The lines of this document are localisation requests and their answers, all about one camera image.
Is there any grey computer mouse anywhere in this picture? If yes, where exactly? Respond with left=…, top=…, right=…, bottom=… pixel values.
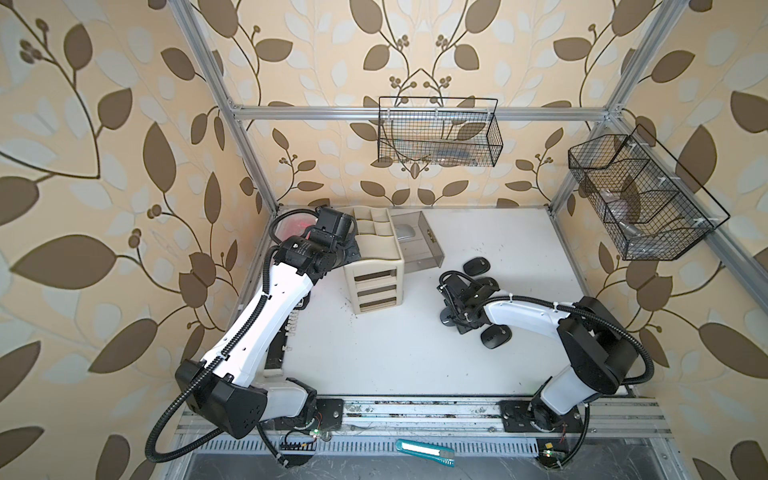
left=439, top=307, right=461, bottom=327

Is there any black computer mouse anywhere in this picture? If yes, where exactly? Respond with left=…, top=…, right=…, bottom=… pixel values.
left=462, top=257, right=491, bottom=277
left=476, top=277, right=500, bottom=291
left=480, top=324, right=512, bottom=350

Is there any beige drawer organizer cabinet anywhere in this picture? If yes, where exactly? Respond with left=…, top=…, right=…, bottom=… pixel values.
left=341, top=206, right=405, bottom=314

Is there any white computer mouse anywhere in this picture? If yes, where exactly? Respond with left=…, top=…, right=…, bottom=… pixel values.
left=395, top=224, right=421, bottom=242

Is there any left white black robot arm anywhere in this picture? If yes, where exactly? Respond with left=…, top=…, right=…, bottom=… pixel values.
left=145, top=207, right=360, bottom=464

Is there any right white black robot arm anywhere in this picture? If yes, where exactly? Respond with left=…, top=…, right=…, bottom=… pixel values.
left=437, top=270, right=655, bottom=432

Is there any pink clear plastic case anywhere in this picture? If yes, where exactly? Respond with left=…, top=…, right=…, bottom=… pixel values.
left=275, top=213, right=317, bottom=241

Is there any black tool strip on table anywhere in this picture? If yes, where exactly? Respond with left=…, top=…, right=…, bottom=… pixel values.
left=264, top=294, right=311, bottom=376

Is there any teal utility knife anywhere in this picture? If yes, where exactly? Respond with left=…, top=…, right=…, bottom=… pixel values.
left=395, top=439, right=455, bottom=467

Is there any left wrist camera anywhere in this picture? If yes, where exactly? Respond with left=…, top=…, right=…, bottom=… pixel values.
left=315, top=206, right=357, bottom=239

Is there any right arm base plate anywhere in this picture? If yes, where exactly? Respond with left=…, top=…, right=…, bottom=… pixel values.
left=498, top=399, right=584, bottom=434

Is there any back black wire basket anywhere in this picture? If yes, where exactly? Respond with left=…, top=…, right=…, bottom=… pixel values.
left=377, top=95, right=504, bottom=169

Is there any black wire basket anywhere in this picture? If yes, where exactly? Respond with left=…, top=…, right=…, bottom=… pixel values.
left=568, top=124, right=730, bottom=262
left=377, top=95, right=504, bottom=169

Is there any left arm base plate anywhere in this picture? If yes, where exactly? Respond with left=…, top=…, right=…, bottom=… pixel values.
left=263, top=397, right=345, bottom=431

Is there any aluminium front rail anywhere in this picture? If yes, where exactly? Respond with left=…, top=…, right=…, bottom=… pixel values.
left=179, top=395, right=670, bottom=438

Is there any right black wire basket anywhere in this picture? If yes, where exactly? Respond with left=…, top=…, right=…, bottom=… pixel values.
left=568, top=124, right=730, bottom=262

